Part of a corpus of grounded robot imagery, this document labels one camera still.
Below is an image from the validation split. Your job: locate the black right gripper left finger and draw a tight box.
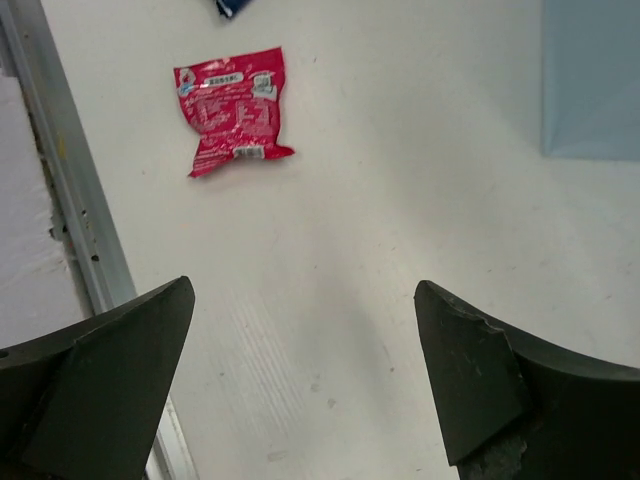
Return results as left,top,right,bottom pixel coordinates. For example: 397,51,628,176
1,276,195,479

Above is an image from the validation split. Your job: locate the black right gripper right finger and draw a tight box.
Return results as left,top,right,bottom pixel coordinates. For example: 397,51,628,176
414,280,639,480

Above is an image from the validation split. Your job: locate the red snack packet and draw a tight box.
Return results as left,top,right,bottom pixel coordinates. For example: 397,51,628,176
173,47,294,178

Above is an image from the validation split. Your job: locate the blue vinegar chips bag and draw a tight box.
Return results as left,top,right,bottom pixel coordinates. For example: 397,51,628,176
203,0,252,21

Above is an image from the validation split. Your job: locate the light blue paper bag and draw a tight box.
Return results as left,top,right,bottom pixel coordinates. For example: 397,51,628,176
541,0,639,161

